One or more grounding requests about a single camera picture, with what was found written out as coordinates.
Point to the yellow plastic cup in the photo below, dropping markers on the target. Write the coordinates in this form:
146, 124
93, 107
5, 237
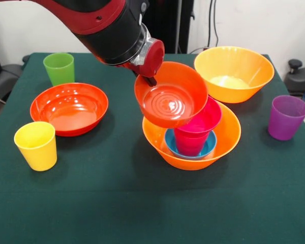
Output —
36, 147

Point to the wide red bowl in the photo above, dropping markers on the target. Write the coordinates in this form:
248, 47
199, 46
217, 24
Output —
68, 109

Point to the dark green tablecloth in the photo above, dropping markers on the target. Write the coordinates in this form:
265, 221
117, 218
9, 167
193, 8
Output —
152, 216

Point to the pink plastic bowl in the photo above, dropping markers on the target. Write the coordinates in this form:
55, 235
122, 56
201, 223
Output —
208, 119

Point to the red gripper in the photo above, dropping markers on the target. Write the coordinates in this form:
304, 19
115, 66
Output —
155, 58

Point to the black chair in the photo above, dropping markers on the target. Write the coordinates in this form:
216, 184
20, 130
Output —
2, 76

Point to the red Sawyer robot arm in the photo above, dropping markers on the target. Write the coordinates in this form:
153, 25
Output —
104, 33

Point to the purple plastic cup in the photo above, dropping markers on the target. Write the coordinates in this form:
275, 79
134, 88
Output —
286, 122

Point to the green plastic cup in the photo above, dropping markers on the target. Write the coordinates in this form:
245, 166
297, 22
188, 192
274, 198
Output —
58, 68

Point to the large orange bowl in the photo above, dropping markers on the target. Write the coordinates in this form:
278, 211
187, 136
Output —
155, 142
231, 66

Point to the pink plastic cup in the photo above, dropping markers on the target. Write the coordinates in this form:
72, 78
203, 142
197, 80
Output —
190, 145

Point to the small red bowl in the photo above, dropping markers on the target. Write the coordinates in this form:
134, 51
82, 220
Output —
167, 101

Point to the blue plastic bowl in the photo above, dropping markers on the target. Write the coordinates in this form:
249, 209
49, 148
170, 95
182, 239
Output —
170, 145

